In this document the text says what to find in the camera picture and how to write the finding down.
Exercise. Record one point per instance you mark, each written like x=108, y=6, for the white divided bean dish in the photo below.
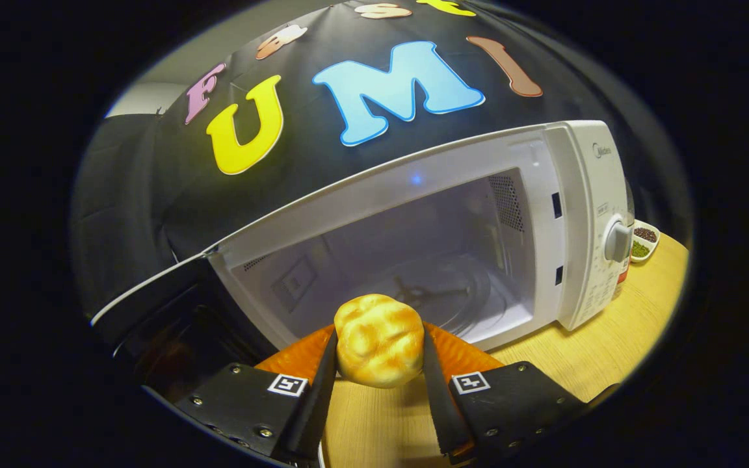
x=641, y=250

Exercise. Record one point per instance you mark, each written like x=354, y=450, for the golden bread roll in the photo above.
x=378, y=341

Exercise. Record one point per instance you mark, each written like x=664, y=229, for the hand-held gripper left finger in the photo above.
x=316, y=409

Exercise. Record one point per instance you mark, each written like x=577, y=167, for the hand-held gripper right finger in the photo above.
x=439, y=409

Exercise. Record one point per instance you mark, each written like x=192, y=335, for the white microwave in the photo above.
x=582, y=195

